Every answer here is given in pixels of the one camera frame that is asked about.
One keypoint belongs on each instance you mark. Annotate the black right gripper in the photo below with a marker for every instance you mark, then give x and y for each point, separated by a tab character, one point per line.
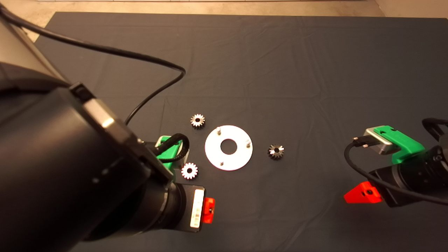
392	185

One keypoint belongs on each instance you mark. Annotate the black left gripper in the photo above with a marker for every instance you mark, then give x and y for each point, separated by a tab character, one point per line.
189	210

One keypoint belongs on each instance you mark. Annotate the steel planetary gear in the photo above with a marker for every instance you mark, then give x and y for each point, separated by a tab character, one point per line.
193	170
194	123
272	153

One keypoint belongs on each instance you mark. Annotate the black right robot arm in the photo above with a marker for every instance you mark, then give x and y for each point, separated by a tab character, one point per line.
430	175

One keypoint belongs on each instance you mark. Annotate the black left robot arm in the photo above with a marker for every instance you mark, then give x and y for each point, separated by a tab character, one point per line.
52	157

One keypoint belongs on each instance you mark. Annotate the white round peg plate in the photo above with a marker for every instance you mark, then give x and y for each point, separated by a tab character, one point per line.
238	157

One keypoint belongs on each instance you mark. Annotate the dark table cloth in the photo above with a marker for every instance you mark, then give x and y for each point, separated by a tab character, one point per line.
280	70

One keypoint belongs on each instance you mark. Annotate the silver right camera box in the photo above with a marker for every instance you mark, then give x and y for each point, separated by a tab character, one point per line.
383	145

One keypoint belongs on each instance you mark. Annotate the silver camera box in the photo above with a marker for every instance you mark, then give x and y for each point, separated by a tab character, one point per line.
383	145
164	140

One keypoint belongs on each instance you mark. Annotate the green right camera mount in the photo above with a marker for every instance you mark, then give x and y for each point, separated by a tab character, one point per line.
402	143

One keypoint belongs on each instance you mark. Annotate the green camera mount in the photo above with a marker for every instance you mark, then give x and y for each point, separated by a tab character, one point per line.
169	153
402	143

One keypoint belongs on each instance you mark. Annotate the green left camera mount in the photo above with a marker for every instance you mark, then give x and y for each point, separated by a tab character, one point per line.
169	153

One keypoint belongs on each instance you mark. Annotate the silver left camera box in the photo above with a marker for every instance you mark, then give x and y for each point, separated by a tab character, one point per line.
164	140

